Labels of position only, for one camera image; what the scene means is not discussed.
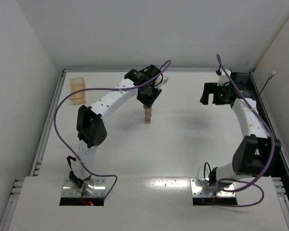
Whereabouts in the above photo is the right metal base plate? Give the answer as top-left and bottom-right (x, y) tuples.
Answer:
(190, 178), (236, 199)

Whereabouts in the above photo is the metal base plate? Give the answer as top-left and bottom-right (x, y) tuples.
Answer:
(190, 178), (236, 199)
(61, 178), (106, 198)

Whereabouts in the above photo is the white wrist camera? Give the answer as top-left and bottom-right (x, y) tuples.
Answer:
(155, 77), (168, 89)
(216, 67), (229, 86)

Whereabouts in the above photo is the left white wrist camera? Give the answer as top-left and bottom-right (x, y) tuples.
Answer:
(155, 77), (168, 89)

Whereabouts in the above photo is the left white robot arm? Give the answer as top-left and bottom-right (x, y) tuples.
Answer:
(69, 64), (168, 189)

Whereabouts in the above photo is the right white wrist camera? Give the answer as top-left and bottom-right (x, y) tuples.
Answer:
(216, 67), (229, 86)

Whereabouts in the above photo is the wooden cube five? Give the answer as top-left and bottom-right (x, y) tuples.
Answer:
(145, 108), (152, 115)

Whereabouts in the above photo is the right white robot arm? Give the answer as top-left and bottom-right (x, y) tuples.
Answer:
(200, 70), (281, 188)

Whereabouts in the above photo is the black wall cable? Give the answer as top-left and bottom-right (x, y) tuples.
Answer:
(251, 70), (276, 106)

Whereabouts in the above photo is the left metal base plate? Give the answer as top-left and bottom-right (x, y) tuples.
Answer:
(61, 178), (106, 198)

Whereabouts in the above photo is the wooden block box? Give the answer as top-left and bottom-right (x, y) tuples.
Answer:
(70, 77), (86, 105)

